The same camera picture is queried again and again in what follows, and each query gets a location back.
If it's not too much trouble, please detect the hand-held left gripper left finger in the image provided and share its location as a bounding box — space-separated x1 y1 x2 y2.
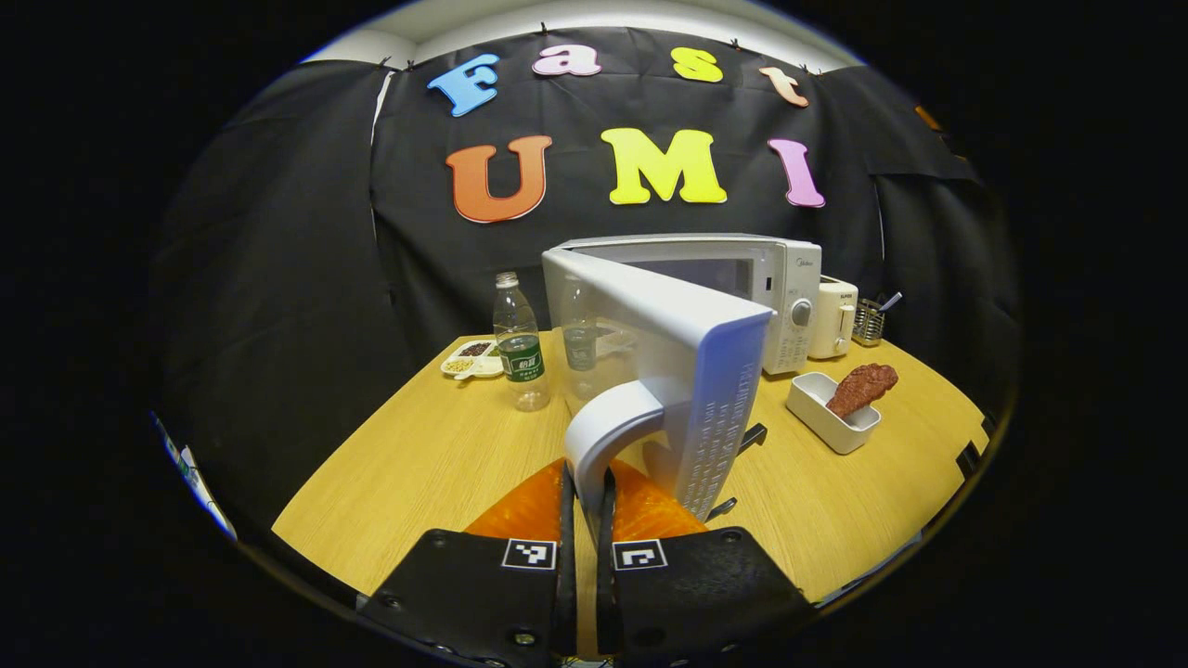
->
357 457 578 668

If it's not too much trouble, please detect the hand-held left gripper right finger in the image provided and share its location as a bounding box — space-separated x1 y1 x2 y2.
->
594 459 818 664

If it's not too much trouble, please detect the white microwave oven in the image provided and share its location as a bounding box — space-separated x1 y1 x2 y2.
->
541 232 823 522

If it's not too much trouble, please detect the red meat piece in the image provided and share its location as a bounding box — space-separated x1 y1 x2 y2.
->
825 363 899 420

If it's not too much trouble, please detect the clear plastic water bottle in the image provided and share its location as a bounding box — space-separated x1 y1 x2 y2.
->
492 271 551 412

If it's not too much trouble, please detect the white sectioned snack plate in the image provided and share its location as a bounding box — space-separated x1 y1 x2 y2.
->
440 340 505 380

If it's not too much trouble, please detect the white rectangular tray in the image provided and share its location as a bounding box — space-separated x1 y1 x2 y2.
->
785 371 883 456

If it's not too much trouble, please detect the white toaster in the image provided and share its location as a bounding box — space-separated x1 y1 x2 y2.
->
807 276 859 361

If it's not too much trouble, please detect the metal wire utensil holder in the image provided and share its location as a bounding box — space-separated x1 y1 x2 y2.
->
852 299 887 348

